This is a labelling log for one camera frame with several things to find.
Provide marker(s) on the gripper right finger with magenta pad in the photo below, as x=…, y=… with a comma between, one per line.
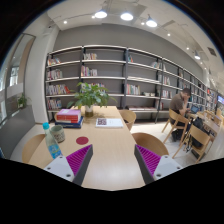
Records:
x=154, y=167

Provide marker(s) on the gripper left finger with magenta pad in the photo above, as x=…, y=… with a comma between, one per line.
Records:
x=73, y=167

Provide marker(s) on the clear bottle with blue cap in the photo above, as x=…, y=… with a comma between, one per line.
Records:
x=51, y=142

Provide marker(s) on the dark red round coaster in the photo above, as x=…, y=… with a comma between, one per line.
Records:
x=82, y=140

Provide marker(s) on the wooden chair near right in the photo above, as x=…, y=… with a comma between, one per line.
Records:
x=151, y=143

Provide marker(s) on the green ceramic mug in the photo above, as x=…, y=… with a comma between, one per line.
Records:
x=58, y=133

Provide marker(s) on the wooden chair near left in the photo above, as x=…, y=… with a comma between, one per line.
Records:
x=30, y=147

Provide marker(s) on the dark blue thick book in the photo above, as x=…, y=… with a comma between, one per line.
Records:
x=70, y=125

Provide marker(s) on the wooden chair under man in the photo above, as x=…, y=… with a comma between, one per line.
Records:
x=177, y=121

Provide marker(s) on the white open magazine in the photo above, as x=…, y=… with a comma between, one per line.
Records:
x=109, y=123

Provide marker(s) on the pink and red book stack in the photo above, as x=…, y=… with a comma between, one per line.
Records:
x=69, y=115

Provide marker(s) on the wooden slatted chair foreground right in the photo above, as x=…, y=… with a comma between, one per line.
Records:
x=205, y=138

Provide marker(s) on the wooden chair far right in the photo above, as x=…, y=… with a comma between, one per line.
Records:
x=129, y=117

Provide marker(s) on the black backpack on chair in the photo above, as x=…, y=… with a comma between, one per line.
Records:
x=194, y=137

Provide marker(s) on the seated man in brown shirt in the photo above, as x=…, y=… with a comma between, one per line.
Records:
x=179, y=105

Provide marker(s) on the laptop on far table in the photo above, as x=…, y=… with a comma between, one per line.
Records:
x=194, y=109

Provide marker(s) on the green potted plant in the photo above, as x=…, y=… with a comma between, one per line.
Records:
x=88, y=96

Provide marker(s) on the small plant on ledge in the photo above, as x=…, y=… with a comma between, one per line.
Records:
x=22, y=101

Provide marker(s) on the grey wall bookshelf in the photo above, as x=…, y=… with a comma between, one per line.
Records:
x=135, y=79

